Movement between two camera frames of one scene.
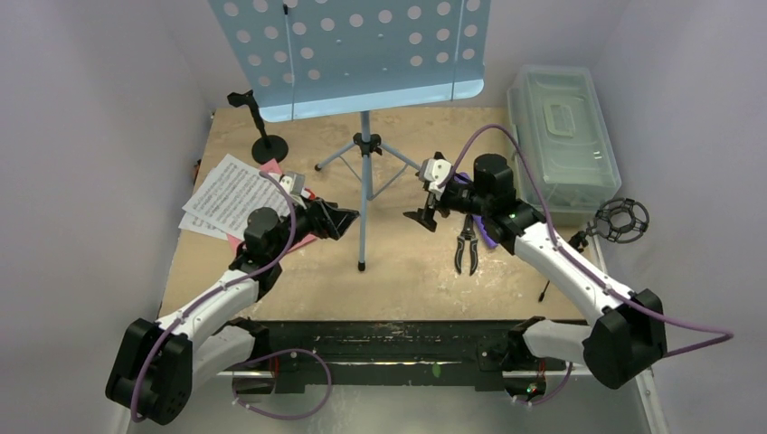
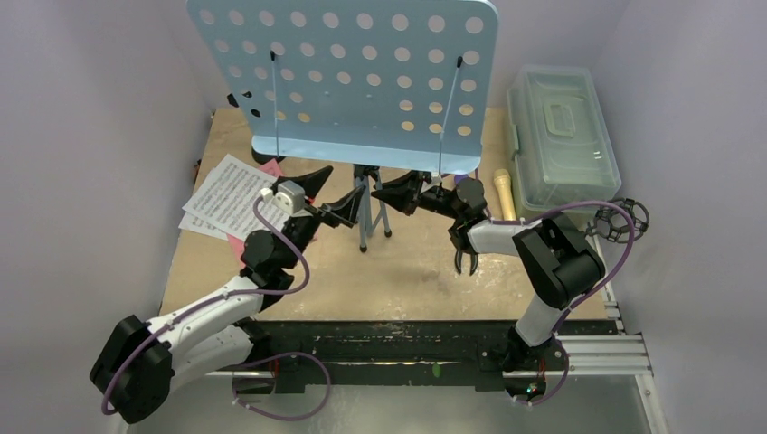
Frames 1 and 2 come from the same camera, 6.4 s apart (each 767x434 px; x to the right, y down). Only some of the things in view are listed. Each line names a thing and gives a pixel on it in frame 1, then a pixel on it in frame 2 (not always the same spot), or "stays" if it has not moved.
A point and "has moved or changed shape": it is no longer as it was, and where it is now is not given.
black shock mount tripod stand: (621, 220) stays
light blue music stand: (307, 59) has moved or changed shape
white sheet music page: (231, 192) stays
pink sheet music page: (272, 166) stays
